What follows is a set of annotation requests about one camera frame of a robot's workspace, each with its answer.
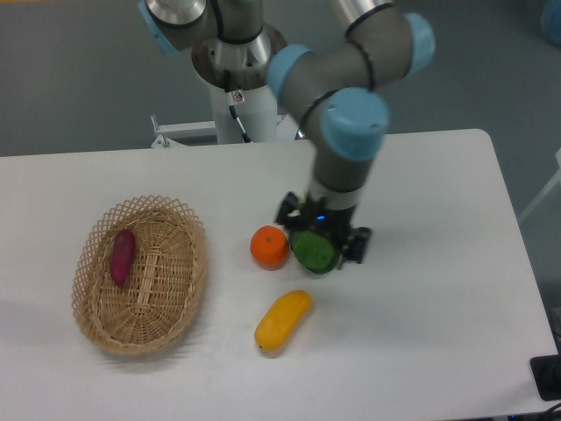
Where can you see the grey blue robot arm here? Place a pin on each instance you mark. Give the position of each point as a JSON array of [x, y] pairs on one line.
[[332, 97]]

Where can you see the yellow mango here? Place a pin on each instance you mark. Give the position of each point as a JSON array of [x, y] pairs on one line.
[[281, 319]]

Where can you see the green bok choy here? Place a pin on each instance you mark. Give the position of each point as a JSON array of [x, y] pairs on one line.
[[314, 252]]

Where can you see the black device at edge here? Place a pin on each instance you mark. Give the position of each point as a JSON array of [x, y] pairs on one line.
[[546, 373]]

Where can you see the woven wicker basket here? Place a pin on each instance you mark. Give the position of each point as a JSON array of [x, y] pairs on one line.
[[160, 297]]

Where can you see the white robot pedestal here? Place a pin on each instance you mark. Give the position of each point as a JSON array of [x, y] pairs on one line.
[[244, 107]]

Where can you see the purple sweet potato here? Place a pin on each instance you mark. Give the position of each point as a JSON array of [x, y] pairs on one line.
[[122, 256]]

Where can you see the orange fruit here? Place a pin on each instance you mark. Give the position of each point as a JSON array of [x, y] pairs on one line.
[[269, 247]]

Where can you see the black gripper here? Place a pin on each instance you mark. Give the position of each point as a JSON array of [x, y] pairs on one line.
[[307, 215]]

